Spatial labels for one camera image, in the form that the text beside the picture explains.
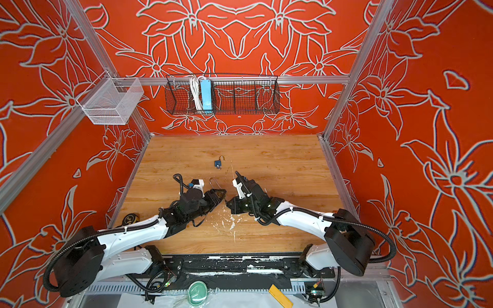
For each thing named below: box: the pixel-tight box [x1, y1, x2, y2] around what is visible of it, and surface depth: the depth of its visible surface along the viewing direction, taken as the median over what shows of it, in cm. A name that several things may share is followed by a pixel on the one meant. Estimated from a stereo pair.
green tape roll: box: [188, 280, 209, 307], surface depth 69 cm
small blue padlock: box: [214, 155, 226, 171], surface depth 108 cm
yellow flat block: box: [268, 283, 294, 308], surface depth 68 cm
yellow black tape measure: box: [121, 213, 140, 226], surface depth 85 cm
